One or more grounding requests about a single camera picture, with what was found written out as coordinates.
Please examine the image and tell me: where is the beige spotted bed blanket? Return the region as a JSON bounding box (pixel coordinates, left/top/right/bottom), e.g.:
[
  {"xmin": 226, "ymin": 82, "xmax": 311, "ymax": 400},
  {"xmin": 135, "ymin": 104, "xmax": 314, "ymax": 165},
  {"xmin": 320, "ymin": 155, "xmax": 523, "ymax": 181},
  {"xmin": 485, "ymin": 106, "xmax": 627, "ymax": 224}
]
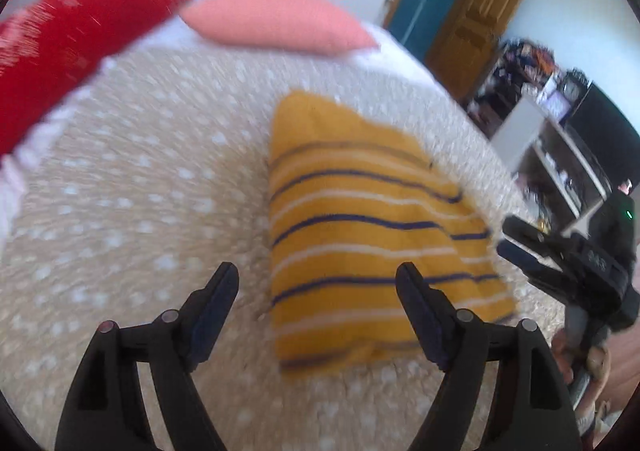
[{"xmin": 1, "ymin": 48, "xmax": 526, "ymax": 450}]

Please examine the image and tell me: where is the red patterned pillow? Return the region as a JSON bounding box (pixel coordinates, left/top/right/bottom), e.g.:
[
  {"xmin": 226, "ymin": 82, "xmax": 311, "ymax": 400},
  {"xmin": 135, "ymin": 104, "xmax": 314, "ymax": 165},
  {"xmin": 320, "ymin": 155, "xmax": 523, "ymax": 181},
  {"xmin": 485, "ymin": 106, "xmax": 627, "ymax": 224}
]
[{"xmin": 1, "ymin": 0, "xmax": 188, "ymax": 154}]

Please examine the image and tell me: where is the person's right hand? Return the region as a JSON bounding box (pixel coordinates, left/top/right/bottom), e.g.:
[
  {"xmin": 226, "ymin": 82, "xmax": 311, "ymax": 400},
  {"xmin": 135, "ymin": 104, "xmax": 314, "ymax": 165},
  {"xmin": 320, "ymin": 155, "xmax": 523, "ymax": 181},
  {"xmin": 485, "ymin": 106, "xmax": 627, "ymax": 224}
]
[{"xmin": 551, "ymin": 329, "xmax": 612, "ymax": 402}]

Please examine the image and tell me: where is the wooden door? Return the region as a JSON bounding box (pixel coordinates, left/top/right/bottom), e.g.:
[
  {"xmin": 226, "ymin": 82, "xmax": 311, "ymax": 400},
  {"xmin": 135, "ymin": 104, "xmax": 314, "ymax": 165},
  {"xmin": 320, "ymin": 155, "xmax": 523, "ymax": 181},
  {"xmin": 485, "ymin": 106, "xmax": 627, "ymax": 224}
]
[{"xmin": 425, "ymin": 0, "xmax": 521, "ymax": 101}]

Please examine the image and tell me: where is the yellow striped knit sweater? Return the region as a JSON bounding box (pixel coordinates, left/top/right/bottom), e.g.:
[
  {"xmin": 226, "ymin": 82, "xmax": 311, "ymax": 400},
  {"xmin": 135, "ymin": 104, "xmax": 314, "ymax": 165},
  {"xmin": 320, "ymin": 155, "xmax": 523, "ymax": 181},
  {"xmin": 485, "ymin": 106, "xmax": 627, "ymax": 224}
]
[{"xmin": 268, "ymin": 91, "xmax": 516, "ymax": 377}]

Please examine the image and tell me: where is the white shelf unit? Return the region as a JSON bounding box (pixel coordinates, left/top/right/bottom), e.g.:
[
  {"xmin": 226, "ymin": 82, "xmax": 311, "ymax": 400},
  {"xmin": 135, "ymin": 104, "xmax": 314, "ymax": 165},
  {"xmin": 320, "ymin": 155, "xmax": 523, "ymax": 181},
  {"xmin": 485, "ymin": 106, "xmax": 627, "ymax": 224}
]
[{"xmin": 490, "ymin": 77, "xmax": 612, "ymax": 232}]

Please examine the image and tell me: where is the pink knit pillow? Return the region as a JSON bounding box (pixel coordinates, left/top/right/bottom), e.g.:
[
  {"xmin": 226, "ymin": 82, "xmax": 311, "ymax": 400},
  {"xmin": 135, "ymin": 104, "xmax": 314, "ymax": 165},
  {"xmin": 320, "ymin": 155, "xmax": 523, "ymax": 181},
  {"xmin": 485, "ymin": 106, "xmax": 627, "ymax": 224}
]
[{"xmin": 180, "ymin": 0, "xmax": 378, "ymax": 56}]

